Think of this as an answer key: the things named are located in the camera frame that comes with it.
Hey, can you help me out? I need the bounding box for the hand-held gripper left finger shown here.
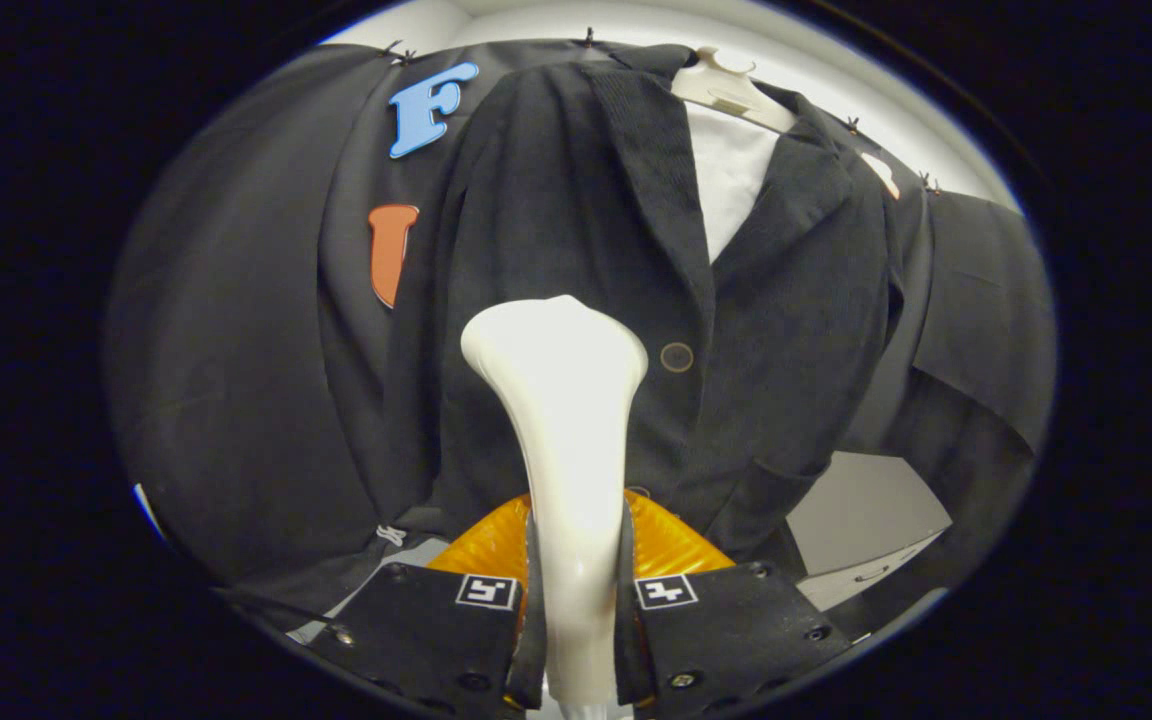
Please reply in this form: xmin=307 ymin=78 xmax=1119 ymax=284
xmin=308 ymin=492 xmax=549 ymax=713

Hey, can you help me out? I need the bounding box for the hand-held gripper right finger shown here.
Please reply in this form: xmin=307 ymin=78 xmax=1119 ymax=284
xmin=616 ymin=488 xmax=852 ymax=713

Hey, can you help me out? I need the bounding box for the black blazer jacket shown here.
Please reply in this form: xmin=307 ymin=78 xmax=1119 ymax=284
xmin=416 ymin=42 xmax=937 ymax=581

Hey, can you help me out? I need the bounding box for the grey cabinet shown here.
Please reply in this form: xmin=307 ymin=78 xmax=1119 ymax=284
xmin=786 ymin=450 xmax=952 ymax=613

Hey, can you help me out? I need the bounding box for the black backdrop cloth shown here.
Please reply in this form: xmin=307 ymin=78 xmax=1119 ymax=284
xmin=101 ymin=38 xmax=1057 ymax=631

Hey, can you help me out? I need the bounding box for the white mannequin torso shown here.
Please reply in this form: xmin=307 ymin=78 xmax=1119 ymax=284
xmin=671 ymin=45 xmax=797 ymax=264

